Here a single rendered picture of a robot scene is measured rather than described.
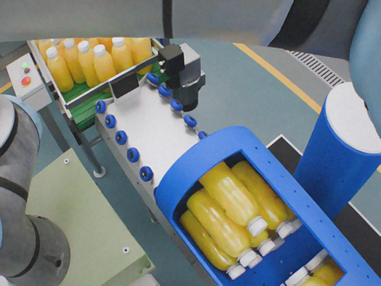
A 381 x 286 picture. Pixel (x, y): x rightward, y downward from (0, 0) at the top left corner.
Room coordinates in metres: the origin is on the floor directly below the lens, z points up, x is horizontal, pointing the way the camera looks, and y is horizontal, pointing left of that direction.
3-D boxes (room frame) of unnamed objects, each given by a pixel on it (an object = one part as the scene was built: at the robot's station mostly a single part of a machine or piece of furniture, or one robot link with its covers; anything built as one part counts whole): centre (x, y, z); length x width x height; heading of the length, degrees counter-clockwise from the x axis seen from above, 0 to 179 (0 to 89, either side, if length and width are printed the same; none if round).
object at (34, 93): (0.80, 0.55, 1.05); 0.20 x 0.10 x 0.10; 31
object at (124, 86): (0.77, 0.20, 0.99); 0.10 x 0.02 x 0.12; 121
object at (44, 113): (0.80, 0.55, 0.50); 0.04 x 0.04 x 1.00; 31
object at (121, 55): (0.90, 0.21, 0.99); 0.07 x 0.07 x 0.19
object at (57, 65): (0.89, 0.46, 0.99); 0.07 x 0.07 x 0.19
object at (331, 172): (0.56, -0.56, 0.59); 0.28 x 0.28 x 0.88
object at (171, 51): (0.91, 0.05, 0.95); 0.10 x 0.07 x 0.10; 121
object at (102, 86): (0.84, 0.24, 0.96); 0.40 x 0.01 x 0.03; 121
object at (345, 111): (0.56, -0.56, 1.03); 0.28 x 0.28 x 0.01
